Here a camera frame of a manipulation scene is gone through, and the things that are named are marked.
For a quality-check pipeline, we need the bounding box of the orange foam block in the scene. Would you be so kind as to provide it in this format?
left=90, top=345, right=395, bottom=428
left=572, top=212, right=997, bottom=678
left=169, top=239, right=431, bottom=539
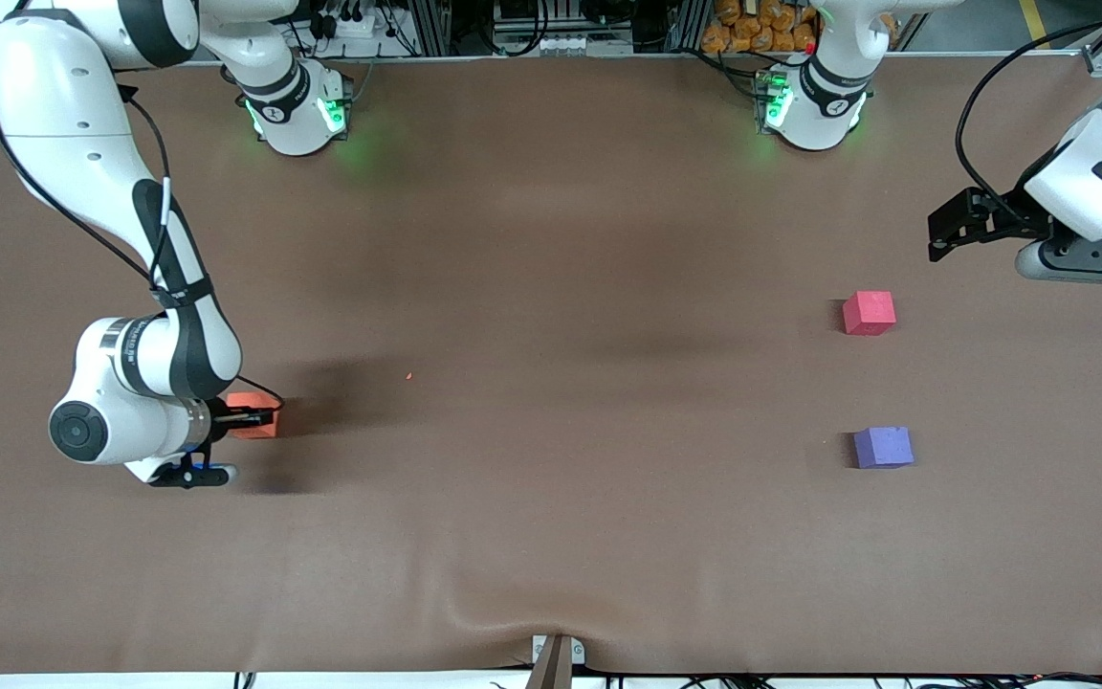
left=226, top=392, right=282, bottom=440

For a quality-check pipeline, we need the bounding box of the red foam block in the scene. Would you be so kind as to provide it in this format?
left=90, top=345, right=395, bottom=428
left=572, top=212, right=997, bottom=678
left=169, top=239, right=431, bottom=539
left=842, top=291, right=897, bottom=337

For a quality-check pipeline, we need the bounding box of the purple foam block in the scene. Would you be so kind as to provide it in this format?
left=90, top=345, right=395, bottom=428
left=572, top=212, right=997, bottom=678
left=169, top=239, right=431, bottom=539
left=852, top=426, right=915, bottom=470

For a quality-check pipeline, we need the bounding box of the pile of orange bags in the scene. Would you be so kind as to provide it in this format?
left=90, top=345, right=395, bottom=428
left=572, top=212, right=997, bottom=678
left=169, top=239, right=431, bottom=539
left=701, top=0, right=898, bottom=56

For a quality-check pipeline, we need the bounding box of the brown table cover mat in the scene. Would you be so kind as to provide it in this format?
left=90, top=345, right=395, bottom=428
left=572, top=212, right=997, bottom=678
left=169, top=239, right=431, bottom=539
left=0, top=53, right=1102, bottom=676

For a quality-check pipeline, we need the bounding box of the white power strip with plugs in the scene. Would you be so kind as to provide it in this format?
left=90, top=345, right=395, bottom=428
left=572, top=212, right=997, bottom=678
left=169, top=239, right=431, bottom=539
left=307, top=5, right=389, bottom=41

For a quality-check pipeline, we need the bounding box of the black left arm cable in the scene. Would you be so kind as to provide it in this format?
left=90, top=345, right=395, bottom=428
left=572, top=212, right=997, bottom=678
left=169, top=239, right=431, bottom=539
left=955, top=17, right=1102, bottom=226

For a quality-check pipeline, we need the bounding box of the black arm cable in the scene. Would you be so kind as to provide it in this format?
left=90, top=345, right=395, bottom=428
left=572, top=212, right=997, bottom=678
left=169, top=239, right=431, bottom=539
left=955, top=17, right=1102, bottom=226
left=0, top=84, right=286, bottom=412

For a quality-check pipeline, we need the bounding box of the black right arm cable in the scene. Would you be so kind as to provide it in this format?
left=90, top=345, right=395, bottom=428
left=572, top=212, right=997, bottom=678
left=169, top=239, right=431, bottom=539
left=0, top=84, right=286, bottom=412

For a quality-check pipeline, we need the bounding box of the aluminium frame post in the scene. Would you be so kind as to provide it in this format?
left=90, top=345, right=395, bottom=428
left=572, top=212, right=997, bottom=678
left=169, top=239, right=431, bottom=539
left=417, top=0, right=456, bottom=56
left=671, top=0, right=710, bottom=54

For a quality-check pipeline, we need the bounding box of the small metal edge bracket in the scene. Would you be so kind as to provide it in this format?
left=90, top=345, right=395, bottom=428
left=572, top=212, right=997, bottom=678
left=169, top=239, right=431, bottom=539
left=532, top=634, right=586, bottom=666

